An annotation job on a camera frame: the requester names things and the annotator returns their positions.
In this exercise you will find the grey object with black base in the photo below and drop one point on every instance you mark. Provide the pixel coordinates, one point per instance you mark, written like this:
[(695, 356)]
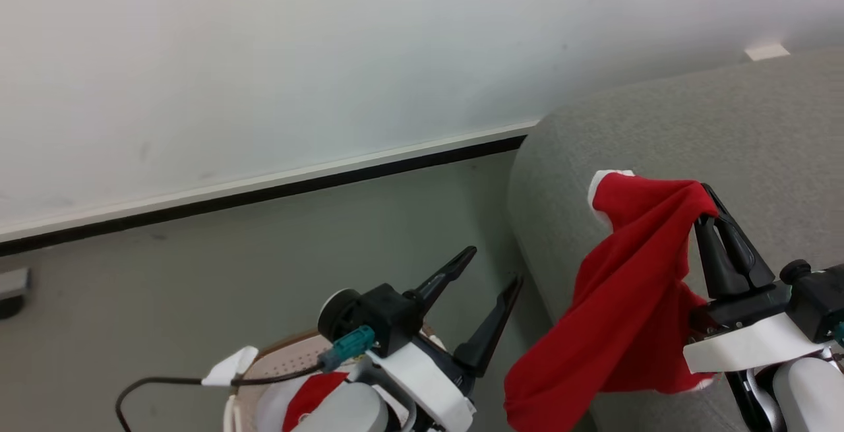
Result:
[(13, 290)]

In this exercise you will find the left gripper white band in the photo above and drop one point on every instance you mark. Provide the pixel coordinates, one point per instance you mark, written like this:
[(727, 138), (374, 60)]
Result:
[(428, 386)]

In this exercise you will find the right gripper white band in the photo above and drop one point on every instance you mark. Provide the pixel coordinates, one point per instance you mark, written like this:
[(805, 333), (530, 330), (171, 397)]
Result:
[(752, 343)]

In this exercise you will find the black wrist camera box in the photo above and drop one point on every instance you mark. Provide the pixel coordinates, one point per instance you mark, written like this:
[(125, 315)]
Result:
[(379, 316), (817, 300)]

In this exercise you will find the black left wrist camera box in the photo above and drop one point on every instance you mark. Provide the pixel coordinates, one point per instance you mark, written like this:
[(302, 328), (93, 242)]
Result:
[(379, 316)]

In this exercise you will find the black and white baseboard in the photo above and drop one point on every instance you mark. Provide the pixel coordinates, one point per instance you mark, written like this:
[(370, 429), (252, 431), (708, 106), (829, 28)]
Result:
[(264, 188)]

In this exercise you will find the grey fabric sofa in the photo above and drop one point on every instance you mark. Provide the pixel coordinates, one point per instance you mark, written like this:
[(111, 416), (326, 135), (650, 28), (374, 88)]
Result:
[(758, 128)]

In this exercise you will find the red and white clothing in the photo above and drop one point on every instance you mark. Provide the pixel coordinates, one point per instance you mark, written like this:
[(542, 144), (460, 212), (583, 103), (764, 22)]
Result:
[(306, 399)]

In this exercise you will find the small white block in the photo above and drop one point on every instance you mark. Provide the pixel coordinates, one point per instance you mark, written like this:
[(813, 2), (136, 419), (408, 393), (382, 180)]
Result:
[(767, 51)]

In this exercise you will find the beige perforated laundry basket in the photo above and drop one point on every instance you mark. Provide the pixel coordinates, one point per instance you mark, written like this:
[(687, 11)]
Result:
[(283, 359)]

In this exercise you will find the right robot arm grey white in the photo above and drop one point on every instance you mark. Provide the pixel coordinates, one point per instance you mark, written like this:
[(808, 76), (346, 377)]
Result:
[(804, 392)]

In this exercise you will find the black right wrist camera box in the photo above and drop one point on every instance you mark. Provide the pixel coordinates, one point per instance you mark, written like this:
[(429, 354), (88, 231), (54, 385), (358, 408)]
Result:
[(817, 300)]

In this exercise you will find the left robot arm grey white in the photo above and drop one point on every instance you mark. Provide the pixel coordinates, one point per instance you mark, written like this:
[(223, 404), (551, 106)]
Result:
[(346, 412)]

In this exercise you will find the red garment with white trim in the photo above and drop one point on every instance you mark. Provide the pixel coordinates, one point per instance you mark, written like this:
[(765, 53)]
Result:
[(620, 300)]

